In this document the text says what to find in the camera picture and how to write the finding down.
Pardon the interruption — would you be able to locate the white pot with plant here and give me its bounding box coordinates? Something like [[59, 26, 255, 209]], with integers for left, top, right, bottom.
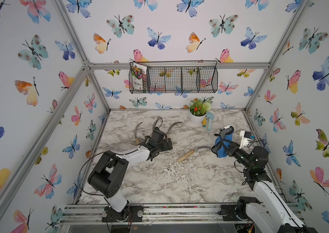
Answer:
[[189, 98, 212, 126]]

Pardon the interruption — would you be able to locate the seed packet in basket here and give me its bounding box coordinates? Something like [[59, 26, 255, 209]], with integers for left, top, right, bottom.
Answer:
[[131, 62, 147, 92]]

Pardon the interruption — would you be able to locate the black wire wall basket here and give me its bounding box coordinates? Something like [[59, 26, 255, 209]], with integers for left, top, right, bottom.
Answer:
[[129, 60, 218, 94]]

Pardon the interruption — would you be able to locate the blue grey rag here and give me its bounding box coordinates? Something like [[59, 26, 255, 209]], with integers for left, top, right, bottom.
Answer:
[[211, 125, 234, 158]]

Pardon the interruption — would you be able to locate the aluminium front rail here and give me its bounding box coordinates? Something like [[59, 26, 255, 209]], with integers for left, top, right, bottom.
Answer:
[[61, 203, 252, 225]]

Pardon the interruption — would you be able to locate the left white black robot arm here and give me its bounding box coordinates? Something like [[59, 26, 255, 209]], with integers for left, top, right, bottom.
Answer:
[[87, 127, 173, 221]]

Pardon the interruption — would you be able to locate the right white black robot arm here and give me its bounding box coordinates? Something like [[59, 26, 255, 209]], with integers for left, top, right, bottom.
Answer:
[[211, 126, 316, 233]]

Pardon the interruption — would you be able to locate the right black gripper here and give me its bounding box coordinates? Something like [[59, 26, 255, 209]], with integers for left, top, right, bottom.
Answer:
[[222, 139, 254, 173]]

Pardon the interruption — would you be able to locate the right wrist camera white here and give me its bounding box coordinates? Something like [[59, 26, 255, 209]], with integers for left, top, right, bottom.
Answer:
[[239, 130, 256, 149]]

